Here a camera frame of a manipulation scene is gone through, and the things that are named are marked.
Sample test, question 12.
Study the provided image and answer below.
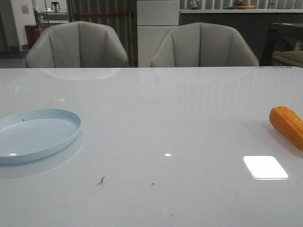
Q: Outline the orange plastic corn cob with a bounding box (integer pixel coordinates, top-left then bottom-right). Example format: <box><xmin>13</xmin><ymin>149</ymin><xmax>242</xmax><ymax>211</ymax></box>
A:
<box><xmin>269</xmin><ymin>106</ymin><xmax>303</xmax><ymax>151</ymax></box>

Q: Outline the light blue round plate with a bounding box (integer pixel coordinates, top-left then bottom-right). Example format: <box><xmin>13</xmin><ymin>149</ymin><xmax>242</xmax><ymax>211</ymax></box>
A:
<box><xmin>0</xmin><ymin>109</ymin><xmax>81</xmax><ymax>164</ymax></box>

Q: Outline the grey upholstered chair right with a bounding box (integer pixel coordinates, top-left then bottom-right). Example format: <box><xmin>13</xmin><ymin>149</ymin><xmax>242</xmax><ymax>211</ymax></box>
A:
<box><xmin>150</xmin><ymin>22</ymin><xmax>258</xmax><ymax>68</ymax></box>

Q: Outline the grey upholstered chair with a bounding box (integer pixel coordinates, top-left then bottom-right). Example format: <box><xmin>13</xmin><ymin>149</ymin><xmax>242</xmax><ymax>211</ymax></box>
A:
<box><xmin>150</xmin><ymin>22</ymin><xmax>258</xmax><ymax>68</ymax></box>
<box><xmin>25</xmin><ymin>21</ymin><xmax>128</xmax><ymax>68</ymax></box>

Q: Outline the white cabinet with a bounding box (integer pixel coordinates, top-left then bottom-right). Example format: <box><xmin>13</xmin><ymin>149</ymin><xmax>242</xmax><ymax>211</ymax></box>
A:
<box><xmin>137</xmin><ymin>0</ymin><xmax>179</xmax><ymax>68</ymax></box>

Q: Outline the grey upholstered chair left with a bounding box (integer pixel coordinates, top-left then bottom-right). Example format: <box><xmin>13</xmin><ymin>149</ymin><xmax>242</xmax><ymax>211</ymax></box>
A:
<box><xmin>25</xmin><ymin>21</ymin><xmax>128</xmax><ymax>68</ymax></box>

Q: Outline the red barrier belt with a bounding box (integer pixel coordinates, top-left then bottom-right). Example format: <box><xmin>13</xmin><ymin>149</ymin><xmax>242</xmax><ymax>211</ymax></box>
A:
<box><xmin>77</xmin><ymin>12</ymin><xmax>129</xmax><ymax>18</ymax></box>

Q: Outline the dark grey counter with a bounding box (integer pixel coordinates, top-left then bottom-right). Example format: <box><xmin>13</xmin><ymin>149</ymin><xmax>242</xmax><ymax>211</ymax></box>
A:
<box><xmin>179</xmin><ymin>9</ymin><xmax>303</xmax><ymax>63</ymax></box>

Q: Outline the fruit bowl on counter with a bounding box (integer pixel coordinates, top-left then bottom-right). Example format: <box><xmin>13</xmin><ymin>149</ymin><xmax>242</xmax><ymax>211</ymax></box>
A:
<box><xmin>233</xmin><ymin>0</ymin><xmax>255</xmax><ymax>9</ymax></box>

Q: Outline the red bin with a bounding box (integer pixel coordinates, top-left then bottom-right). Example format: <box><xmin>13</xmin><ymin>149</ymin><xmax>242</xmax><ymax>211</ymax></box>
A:
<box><xmin>25</xmin><ymin>24</ymin><xmax>40</xmax><ymax>48</ymax></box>

